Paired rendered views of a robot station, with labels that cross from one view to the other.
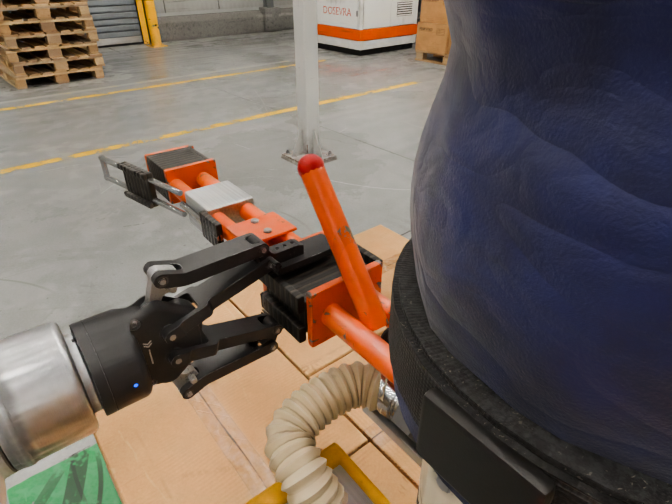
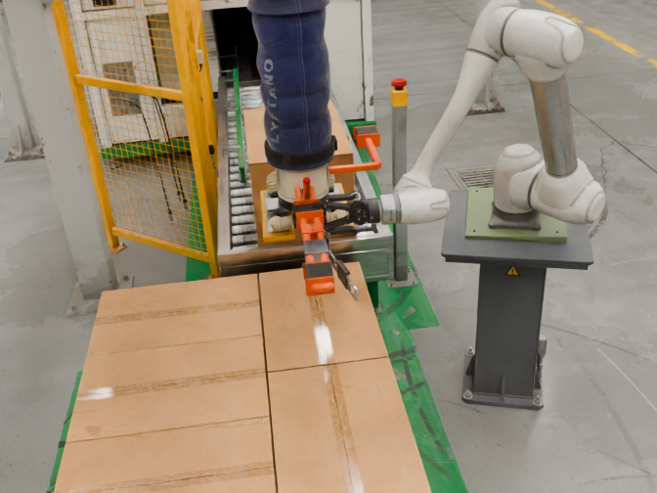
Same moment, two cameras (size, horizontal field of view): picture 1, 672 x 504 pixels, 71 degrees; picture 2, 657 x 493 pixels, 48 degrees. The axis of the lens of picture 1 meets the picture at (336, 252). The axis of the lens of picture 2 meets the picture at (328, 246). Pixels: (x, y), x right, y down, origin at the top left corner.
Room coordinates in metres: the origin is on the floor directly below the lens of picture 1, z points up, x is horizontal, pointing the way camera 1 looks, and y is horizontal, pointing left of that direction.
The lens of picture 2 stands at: (1.97, 1.14, 2.09)
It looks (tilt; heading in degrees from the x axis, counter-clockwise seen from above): 31 degrees down; 214
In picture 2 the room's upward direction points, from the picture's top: 4 degrees counter-clockwise
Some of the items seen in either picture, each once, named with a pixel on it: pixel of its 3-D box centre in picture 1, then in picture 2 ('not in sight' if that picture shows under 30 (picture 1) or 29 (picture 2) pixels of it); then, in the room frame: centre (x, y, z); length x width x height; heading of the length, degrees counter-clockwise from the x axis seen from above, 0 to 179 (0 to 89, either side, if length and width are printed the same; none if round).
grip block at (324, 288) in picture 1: (320, 283); (309, 214); (0.37, 0.01, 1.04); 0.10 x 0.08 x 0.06; 128
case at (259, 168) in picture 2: not in sight; (297, 173); (-0.37, -0.55, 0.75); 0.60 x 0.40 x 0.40; 39
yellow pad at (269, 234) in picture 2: not in sight; (276, 209); (0.23, -0.21, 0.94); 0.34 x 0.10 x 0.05; 38
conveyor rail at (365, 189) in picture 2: not in sight; (344, 146); (-1.20, -0.82, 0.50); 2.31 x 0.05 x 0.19; 39
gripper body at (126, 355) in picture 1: (145, 345); (364, 211); (0.28, 0.15, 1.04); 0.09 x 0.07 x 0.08; 128
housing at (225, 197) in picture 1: (220, 210); (316, 252); (0.54, 0.15, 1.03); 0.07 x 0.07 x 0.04; 38
